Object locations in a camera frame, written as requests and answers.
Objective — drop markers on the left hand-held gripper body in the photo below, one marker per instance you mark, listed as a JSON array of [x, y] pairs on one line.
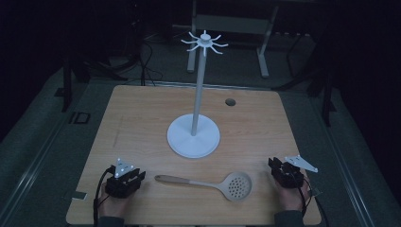
[[117, 186]]

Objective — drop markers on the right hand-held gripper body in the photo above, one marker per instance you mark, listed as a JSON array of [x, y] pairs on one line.
[[291, 178]]

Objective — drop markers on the beige slotted spoon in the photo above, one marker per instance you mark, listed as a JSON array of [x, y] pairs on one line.
[[235, 186]]

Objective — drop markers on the white rack stand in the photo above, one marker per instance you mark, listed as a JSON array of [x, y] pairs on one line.
[[193, 140]]

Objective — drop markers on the person's left hand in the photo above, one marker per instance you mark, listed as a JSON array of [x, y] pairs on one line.
[[114, 204]]

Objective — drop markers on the person's right hand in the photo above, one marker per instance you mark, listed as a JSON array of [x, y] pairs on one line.
[[292, 199]]

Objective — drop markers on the black floor socket box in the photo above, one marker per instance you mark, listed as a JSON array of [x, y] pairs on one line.
[[80, 117]]

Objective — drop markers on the black metal stand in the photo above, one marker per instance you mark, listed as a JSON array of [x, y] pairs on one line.
[[66, 88], [326, 94]]

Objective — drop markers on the grey metal table frame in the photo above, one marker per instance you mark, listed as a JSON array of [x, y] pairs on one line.
[[264, 47]]

